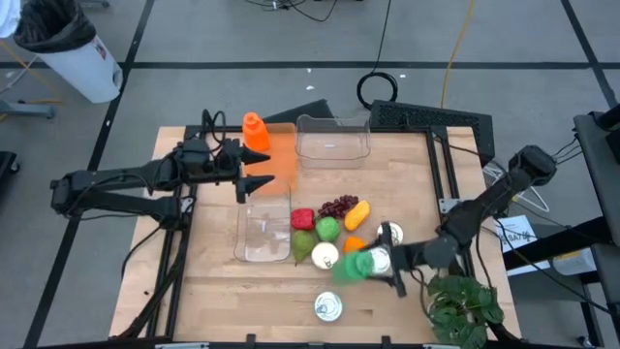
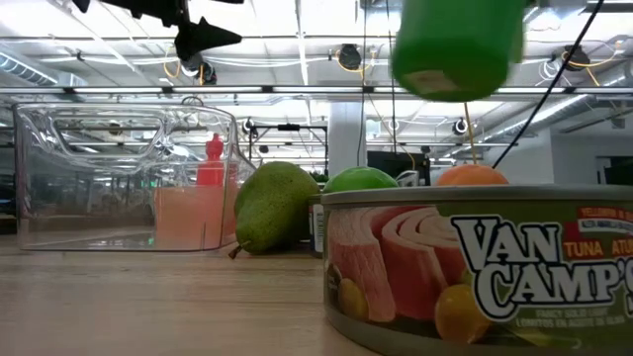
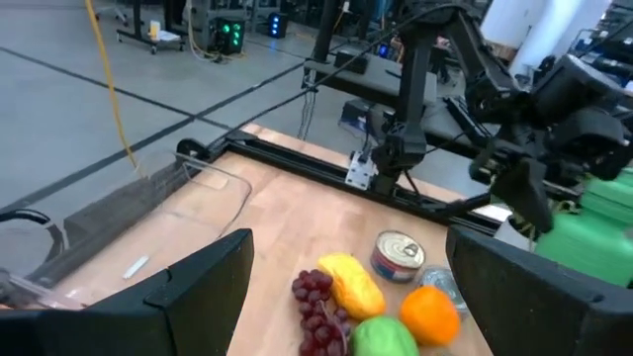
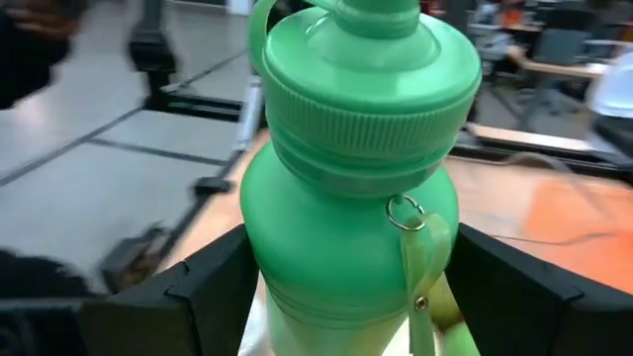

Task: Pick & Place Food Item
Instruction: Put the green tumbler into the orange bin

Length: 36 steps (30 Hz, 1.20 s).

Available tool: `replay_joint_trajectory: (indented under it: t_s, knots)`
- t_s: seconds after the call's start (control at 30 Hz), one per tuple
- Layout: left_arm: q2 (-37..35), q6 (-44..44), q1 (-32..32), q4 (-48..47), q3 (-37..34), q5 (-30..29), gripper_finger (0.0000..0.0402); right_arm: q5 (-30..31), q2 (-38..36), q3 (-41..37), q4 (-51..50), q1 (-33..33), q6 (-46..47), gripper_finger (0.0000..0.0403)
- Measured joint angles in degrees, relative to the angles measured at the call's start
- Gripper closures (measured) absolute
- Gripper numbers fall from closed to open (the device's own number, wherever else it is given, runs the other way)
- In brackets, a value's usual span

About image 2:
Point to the Van Camp's tuna can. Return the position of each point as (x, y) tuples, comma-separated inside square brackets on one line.
[(445, 272)]

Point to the orange fruit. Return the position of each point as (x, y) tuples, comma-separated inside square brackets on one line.
[(470, 175)]

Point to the red plastic bottle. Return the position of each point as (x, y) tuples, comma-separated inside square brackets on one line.
[(211, 168)]

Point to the silver ventilation duct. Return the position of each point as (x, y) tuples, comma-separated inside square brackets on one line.
[(544, 116)]

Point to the green pear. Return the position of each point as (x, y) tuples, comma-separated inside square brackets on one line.
[(272, 207)]

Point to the blue label tuna can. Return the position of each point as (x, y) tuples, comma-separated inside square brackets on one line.
[(316, 227)]

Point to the green plastic bottle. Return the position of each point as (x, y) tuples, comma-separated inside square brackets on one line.
[(455, 49)]

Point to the clear plastic bin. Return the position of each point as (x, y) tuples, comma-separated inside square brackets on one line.
[(99, 198)]

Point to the black ceiling spotlight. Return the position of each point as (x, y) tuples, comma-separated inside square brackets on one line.
[(460, 126), (573, 57), (349, 57), (247, 126), (207, 74)]

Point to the black monitor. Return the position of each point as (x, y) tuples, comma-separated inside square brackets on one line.
[(386, 160)]

